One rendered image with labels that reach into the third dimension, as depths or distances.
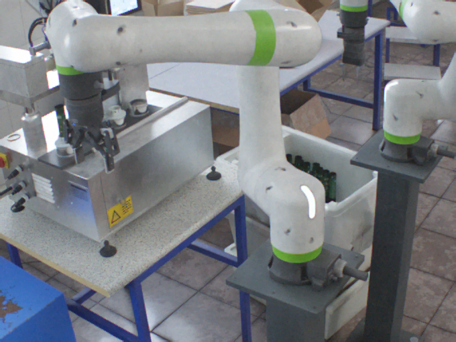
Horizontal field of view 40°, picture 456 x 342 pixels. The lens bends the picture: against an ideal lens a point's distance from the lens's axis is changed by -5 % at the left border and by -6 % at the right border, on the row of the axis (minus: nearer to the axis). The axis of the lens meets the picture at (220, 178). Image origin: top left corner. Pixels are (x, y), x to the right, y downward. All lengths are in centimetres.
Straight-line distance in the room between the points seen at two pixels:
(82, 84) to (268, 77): 45
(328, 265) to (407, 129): 68
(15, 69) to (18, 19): 165
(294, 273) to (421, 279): 160
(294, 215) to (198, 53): 47
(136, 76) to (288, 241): 99
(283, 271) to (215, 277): 154
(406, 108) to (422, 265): 130
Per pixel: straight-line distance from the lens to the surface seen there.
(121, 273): 198
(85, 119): 135
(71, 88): 132
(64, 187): 205
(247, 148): 160
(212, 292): 304
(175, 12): 381
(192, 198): 229
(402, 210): 224
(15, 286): 228
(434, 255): 330
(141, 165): 209
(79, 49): 115
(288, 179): 153
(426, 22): 174
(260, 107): 154
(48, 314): 219
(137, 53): 119
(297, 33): 132
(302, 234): 153
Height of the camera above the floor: 194
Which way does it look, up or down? 30 degrees down
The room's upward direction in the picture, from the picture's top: 4 degrees counter-clockwise
